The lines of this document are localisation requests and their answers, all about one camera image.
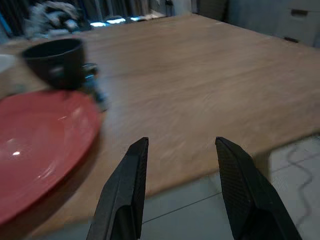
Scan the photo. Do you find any grey drawer cabinet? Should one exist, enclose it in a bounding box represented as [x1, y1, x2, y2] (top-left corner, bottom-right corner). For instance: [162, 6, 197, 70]
[227, 0, 320, 48]

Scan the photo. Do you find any black cup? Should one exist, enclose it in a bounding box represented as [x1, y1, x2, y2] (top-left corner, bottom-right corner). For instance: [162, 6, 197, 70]
[21, 38, 86, 90]

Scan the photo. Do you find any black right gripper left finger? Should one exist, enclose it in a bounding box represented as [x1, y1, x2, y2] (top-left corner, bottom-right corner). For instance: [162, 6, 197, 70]
[85, 136, 149, 240]

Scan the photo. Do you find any silver cutlery piece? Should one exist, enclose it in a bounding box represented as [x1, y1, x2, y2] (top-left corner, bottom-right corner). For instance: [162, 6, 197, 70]
[81, 63, 110, 112]

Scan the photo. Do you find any red plate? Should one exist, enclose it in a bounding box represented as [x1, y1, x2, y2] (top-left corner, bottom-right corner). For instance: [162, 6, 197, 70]
[0, 90, 101, 225]

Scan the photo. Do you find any black cable on floor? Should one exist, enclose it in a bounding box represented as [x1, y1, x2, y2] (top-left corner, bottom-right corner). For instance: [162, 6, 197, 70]
[284, 142, 320, 227]

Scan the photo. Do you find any pile of clothes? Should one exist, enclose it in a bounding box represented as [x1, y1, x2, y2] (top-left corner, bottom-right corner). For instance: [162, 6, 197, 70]
[24, 1, 82, 40]

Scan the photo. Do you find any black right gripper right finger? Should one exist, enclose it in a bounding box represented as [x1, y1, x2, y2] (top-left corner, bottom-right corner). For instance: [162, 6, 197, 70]
[215, 136, 304, 240]

